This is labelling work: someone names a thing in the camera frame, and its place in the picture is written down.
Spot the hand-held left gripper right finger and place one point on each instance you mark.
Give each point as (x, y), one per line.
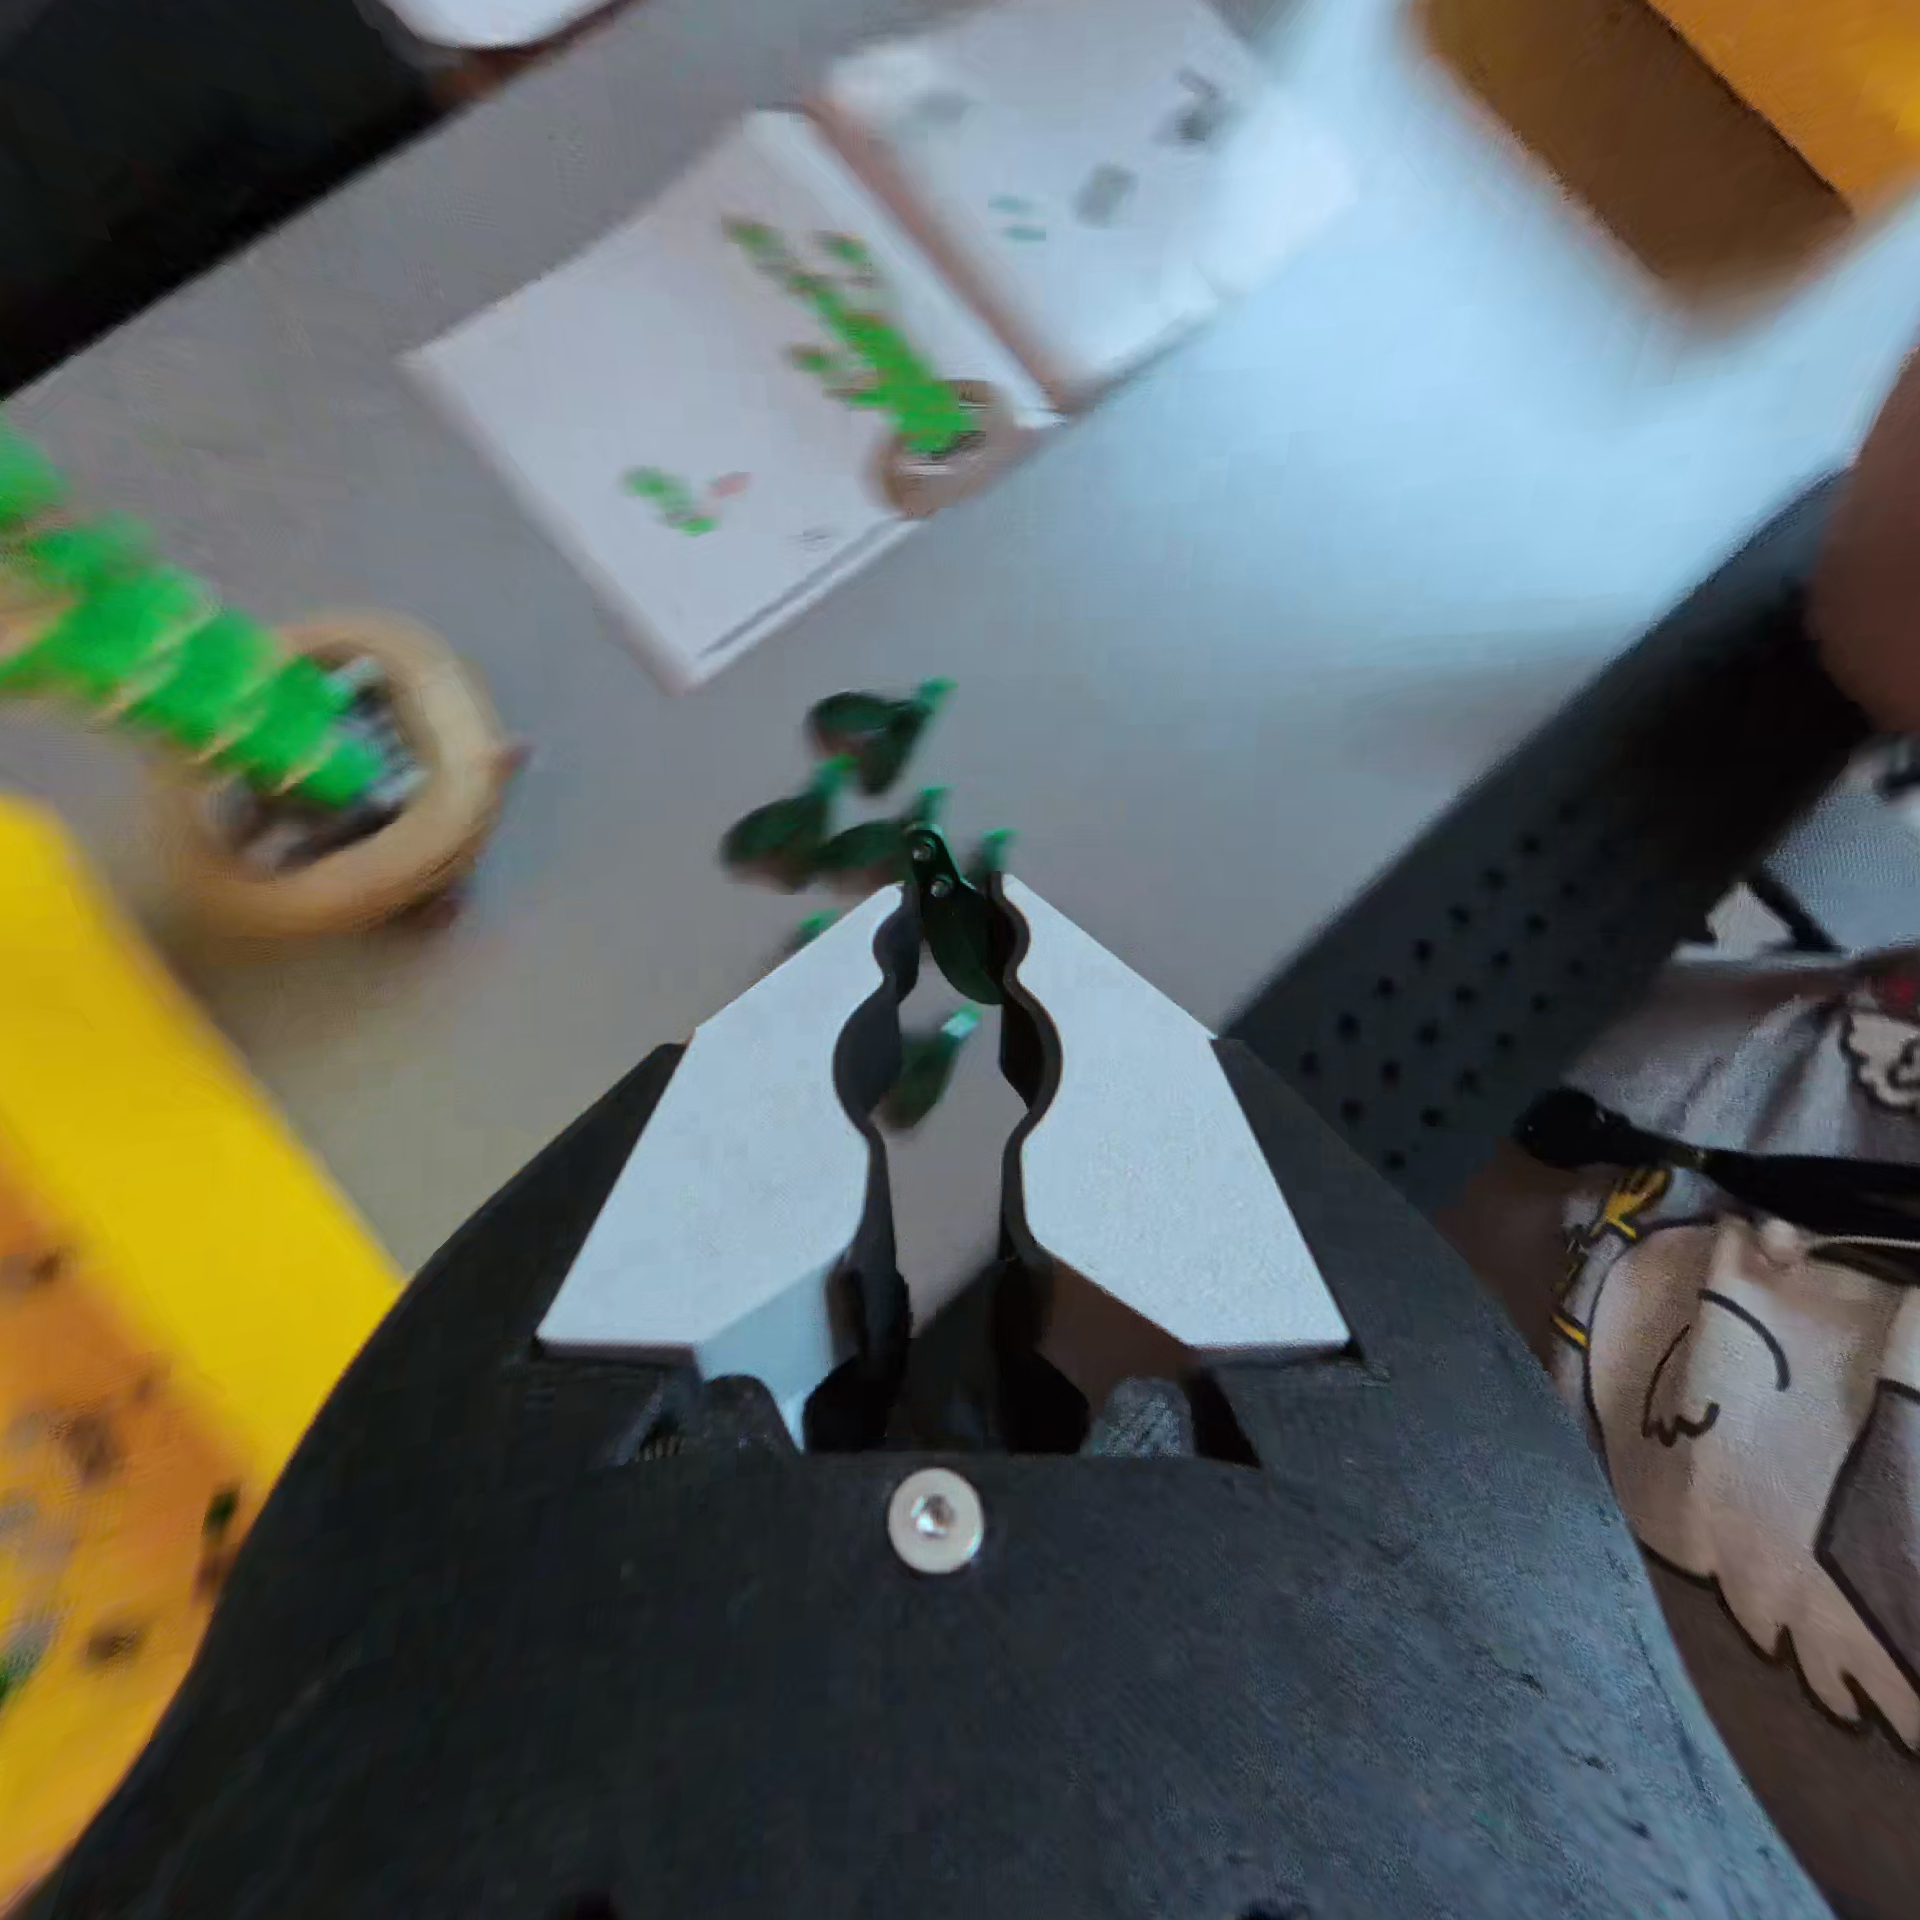
(1152, 1186)

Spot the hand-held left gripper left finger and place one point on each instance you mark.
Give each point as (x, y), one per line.
(718, 1186)

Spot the small bright green lego connector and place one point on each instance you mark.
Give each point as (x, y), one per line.
(816, 924)

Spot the person's right forearm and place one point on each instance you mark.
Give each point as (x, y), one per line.
(1875, 568)

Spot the lego bamboo model in pot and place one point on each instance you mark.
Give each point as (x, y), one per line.
(182, 660)

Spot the open lego instruction booklet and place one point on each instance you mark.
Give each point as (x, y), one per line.
(631, 389)

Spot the black perforated chair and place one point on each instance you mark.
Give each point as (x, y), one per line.
(1501, 932)

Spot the grey printed shirt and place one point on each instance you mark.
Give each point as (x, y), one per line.
(1726, 1351)

